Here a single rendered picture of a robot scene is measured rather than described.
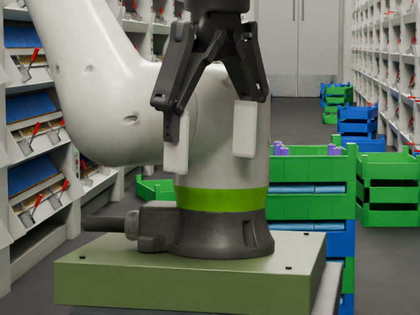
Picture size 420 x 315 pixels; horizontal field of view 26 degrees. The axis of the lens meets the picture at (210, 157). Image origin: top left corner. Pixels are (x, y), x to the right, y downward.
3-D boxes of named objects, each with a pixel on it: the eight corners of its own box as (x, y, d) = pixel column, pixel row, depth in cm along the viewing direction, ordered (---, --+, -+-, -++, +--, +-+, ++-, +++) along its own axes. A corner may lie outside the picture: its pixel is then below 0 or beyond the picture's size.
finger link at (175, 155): (190, 111, 99) (185, 112, 98) (188, 174, 100) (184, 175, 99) (168, 108, 100) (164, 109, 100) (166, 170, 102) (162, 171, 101)
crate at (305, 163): (212, 182, 189) (212, 144, 188) (209, 169, 209) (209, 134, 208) (356, 181, 190) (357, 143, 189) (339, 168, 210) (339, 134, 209)
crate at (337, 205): (212, 220, 190) (212, 182, 189) (209, 204, 210) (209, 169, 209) (355, 219, 191) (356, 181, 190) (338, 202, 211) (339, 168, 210)
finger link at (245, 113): (234, 99, 111) (237, 99, 111) (231, 156, 112) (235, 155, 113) (254, 102, 109) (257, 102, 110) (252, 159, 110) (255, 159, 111)
